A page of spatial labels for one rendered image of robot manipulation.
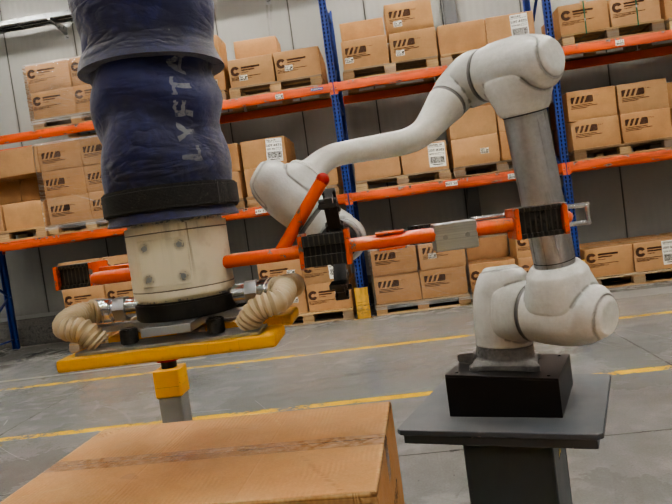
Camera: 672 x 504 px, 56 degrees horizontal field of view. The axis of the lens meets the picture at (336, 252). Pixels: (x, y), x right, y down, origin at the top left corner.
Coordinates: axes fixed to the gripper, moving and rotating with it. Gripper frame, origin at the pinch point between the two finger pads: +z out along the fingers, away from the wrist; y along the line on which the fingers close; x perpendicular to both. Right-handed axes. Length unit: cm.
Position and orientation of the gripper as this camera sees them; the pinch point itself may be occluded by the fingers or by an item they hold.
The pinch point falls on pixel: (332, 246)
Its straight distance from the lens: 107.8
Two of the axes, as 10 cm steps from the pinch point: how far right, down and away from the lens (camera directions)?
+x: -9.9, 1.3, 0.7
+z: -0.6, 0.6, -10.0
